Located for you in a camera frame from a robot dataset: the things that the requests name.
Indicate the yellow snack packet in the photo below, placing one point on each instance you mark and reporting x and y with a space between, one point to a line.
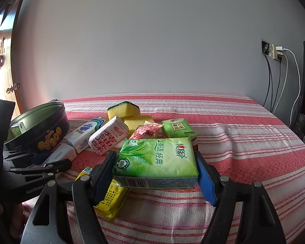
111 198

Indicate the white charger plug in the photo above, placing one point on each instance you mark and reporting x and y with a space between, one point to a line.
279 48

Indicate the white pack with red print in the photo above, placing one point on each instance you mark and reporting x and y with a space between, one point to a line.
109 134

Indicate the yellow sponge with green pad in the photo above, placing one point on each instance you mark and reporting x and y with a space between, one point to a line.
124 110
137 123

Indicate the red and white striped sheet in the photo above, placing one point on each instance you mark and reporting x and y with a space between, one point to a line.
244 144

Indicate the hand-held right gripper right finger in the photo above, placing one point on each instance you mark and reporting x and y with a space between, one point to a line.
205 183

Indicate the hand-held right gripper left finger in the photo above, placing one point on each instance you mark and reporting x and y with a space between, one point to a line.
103 183

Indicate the pink snack packet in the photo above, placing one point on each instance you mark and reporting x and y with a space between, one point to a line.
144 131

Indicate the wall socket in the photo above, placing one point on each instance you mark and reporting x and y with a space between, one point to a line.
266 47

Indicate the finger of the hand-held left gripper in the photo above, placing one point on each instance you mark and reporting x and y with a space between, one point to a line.
53 167
20 156

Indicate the small green tissue pack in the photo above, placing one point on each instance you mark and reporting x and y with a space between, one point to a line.
178 128

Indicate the large green tissue pack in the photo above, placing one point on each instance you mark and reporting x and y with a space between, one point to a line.
155 160

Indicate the wooden door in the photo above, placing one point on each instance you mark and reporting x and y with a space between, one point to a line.
7 63

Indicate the green and white small box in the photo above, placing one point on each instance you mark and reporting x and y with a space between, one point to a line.
17 129

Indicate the small white pack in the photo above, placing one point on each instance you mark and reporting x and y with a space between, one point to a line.
61 152

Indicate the white and blue tissue pack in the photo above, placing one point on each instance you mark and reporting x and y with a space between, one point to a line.
83 132

